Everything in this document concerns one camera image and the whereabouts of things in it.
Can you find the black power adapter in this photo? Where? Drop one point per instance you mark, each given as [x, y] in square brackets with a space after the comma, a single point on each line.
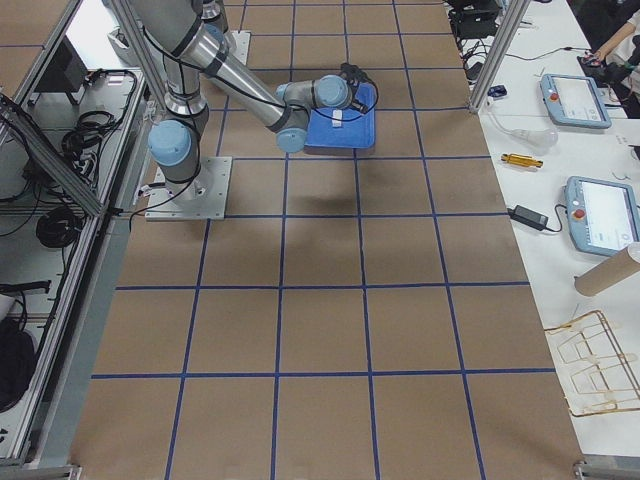
[528, 217]

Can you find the white light bulb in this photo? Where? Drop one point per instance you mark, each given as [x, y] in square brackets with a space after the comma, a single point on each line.
[538, 139]

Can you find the blue plastic tray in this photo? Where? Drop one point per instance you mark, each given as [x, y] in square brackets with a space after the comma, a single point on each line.
[358, 131]

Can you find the gold wire rack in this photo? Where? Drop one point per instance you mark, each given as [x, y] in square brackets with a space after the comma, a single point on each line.
[597, 374]

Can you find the teach pendant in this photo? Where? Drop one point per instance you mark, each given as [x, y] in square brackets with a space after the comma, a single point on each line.
[574, 101]
[603, 216]

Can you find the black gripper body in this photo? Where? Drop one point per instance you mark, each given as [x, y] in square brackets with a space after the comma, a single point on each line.
[356, 78]

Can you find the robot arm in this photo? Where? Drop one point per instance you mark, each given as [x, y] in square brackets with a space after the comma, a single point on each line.
[214, 13]
[195, 48]

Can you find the teach pendant far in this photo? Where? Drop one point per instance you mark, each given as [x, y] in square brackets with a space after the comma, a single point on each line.
[574, 101]

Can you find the teach pendant near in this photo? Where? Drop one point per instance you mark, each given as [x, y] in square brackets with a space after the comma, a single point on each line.
[603, 216]

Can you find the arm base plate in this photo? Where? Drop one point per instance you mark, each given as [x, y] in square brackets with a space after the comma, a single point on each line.
[238, 44]
[205, 198]

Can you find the cardboard tube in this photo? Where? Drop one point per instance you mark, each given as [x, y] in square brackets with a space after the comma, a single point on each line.
[608, 273]

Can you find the aluminium frame post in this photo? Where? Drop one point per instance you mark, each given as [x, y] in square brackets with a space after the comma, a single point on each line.
[500, 45]

